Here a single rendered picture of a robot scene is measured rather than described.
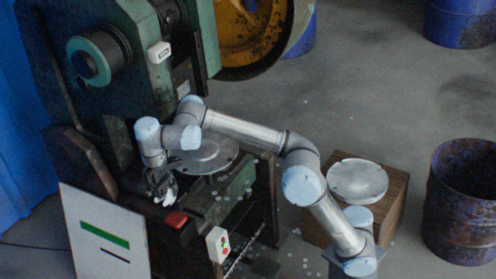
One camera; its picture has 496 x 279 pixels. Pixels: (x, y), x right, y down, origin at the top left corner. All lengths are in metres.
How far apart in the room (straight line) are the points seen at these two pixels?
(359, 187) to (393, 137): 0.97
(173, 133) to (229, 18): 0.74
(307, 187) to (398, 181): 1.06
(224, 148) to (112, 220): 0.60
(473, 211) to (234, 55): 1.23
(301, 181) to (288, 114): 2.02
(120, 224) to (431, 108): 2.27
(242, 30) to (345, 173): 0.88
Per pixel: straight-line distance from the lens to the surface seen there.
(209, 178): 2.02
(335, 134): 3.29
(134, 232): 2.18
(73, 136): 2.11
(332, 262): 2.02
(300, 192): 1.50
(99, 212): 2.28
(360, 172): 2.46
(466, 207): 2.35
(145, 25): 1.58
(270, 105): 3.57
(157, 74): 1.66
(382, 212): 2.34
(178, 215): 1.80
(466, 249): 2.57
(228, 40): 2.12
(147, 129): 1.48
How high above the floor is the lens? 2.06
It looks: 39 degrees down
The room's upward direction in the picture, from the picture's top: 6 degrees counter-clockwise
